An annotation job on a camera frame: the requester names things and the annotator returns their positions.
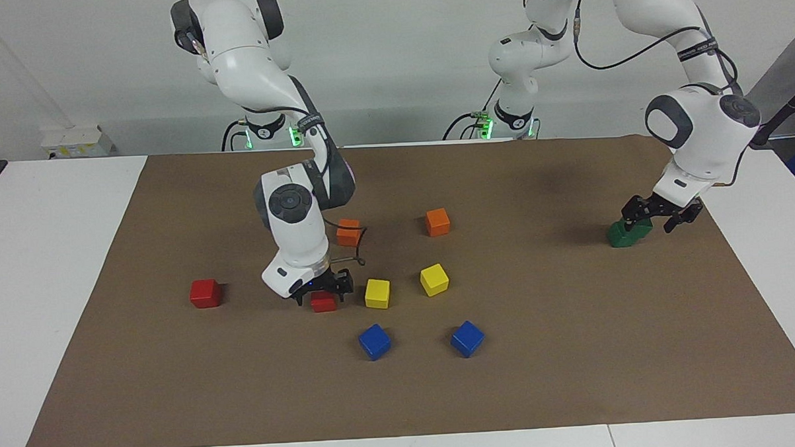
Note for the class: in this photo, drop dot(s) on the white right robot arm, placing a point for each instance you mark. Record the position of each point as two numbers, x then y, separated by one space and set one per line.
299 233

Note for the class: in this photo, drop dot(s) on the green wooden block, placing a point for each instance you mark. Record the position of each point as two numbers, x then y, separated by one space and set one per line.
641 229
617 237

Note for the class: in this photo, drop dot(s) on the blue wooden block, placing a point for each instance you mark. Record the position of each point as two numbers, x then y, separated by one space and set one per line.
374 342
467 339

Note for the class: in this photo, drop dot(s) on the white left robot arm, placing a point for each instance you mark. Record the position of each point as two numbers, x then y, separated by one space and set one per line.
698 133

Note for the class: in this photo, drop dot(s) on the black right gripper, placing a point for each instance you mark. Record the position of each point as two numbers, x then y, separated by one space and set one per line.
321 284

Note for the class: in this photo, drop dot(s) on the white power box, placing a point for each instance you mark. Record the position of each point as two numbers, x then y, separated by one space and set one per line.
77 139

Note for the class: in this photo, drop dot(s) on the orange wooden block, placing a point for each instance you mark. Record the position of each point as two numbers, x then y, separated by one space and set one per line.
346 237
437 222

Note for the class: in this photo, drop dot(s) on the black stand with pole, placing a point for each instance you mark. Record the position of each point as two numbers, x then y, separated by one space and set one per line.
767 138

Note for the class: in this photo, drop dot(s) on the brown paper mat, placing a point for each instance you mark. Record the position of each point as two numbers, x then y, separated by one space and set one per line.
244 387

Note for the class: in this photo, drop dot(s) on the red wooden block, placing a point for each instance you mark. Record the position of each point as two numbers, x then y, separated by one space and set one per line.
205 294
323 303

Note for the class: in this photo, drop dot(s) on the yellow wooden block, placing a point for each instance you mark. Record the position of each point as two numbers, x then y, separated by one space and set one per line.
377 294
434 280

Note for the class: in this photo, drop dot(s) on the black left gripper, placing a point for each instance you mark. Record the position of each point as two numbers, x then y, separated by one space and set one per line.
663 207

